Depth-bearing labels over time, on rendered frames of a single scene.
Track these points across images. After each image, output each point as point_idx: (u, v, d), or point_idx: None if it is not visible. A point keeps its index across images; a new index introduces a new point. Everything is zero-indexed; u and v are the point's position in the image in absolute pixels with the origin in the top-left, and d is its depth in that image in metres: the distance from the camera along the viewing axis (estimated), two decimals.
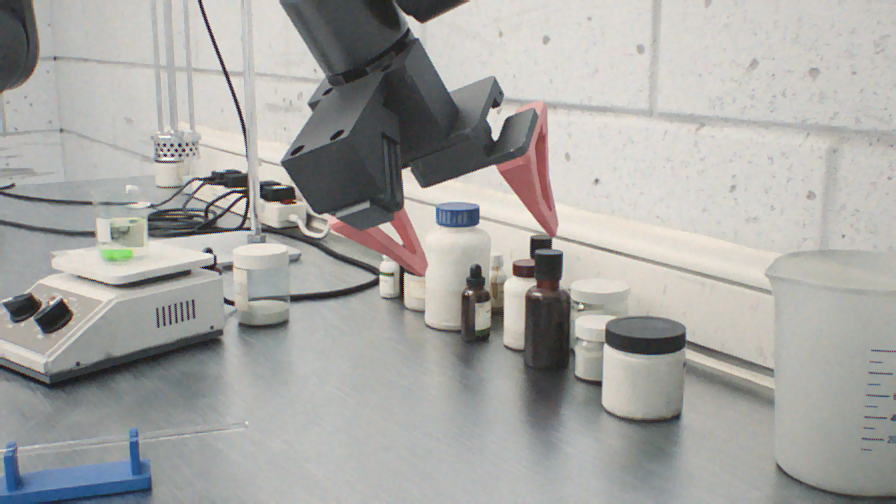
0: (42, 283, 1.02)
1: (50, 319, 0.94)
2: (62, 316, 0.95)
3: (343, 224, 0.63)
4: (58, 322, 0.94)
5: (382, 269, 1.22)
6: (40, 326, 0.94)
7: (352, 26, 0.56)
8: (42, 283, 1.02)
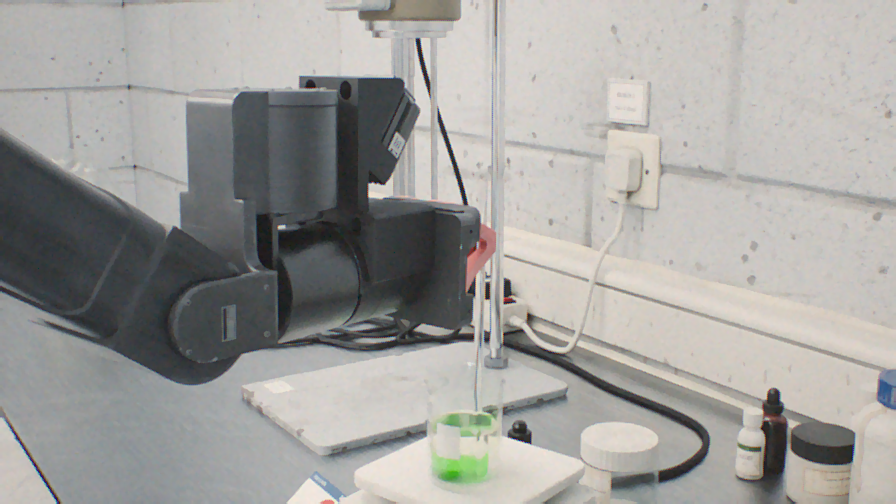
0: None
1: None
2: None
3: (441, 200, 0.60)
4: None
5: (744, 442, 0.88)
6: None
7: (328, 272, 0.51)
8: None
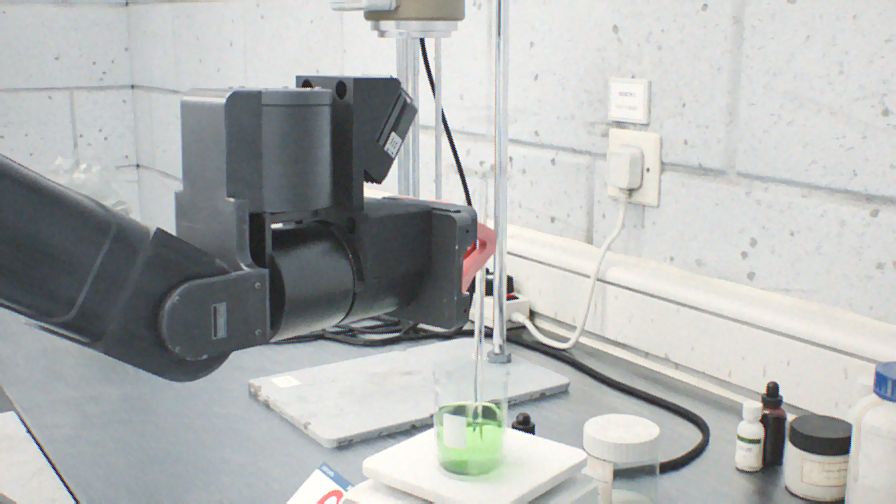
0: (352, 500, 0.70)
1: None
2: None
3: (439, 200, 0.60)
4: None
5: (743, 434, 0.90)
6: None
7: (322, 271, 0.51)
8: (353, 501, 0.70)
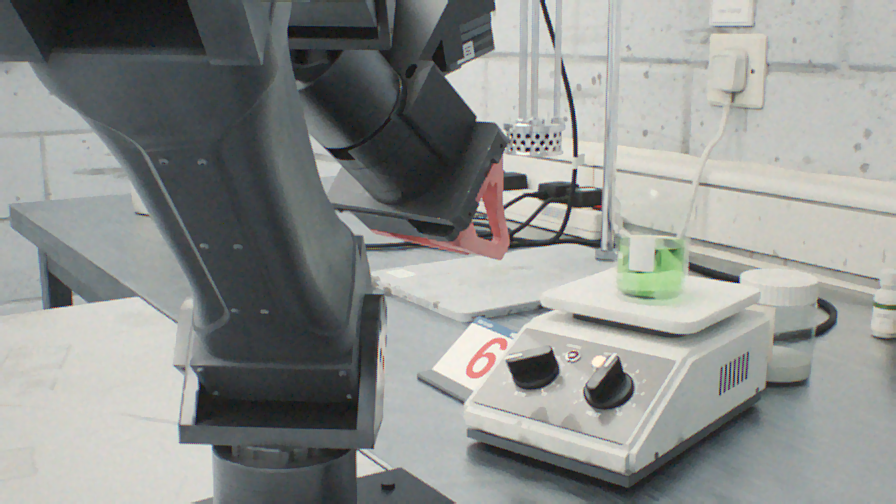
0: (533, 329, 0.71)
1: (607, 388, 0.63)
2: (619, 383, 0.64)
3: None
4: (618, 392, 0.63)
5: (882, 301, 0.91)
6: (596, 399, 0.63)
7: (377, 51, 0.53)
8: (535, 330, 0.71)
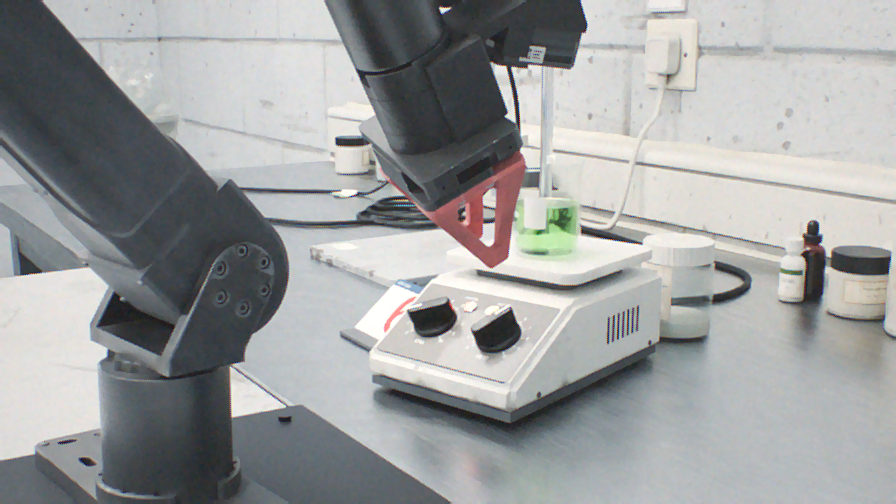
0: (438, 284, 0.77)
1: (491, 334, 0.69)
2: (506, 332, 0.69)
3: (518, 153, 0.61)
4: (500, 340, 0.69)
5: (787, 267, 0.96)
6: (477, 341, 0.69)
7: (429, 3, 0.55)
8: (439, 284, 0.76)
